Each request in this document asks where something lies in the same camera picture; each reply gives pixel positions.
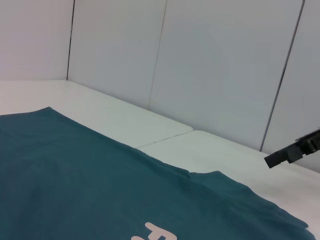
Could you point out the teal t-shirt with FREE print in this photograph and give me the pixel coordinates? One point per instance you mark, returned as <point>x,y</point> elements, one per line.
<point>100,187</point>

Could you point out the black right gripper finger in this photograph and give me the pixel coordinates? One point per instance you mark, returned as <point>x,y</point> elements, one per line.
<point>295,150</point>

